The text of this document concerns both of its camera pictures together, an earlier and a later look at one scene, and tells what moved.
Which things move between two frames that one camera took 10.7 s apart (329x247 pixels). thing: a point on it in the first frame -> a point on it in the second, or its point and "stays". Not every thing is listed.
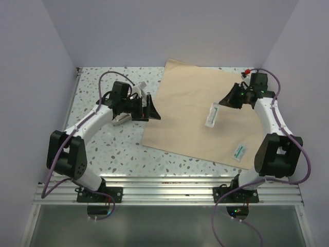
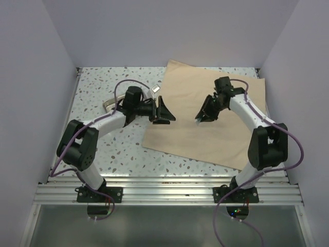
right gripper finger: x=235 y=98 -> x=208 y=103
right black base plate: x=239 y=195 stays
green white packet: x=239 y=152 -> x=198 y=121
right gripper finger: x=237 y=104 -> x=209 y=117
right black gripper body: x=245 y=93 -> x=220 y=107
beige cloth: x=183 y=101 stays
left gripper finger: x=150 y=111 -> x=162 y=111
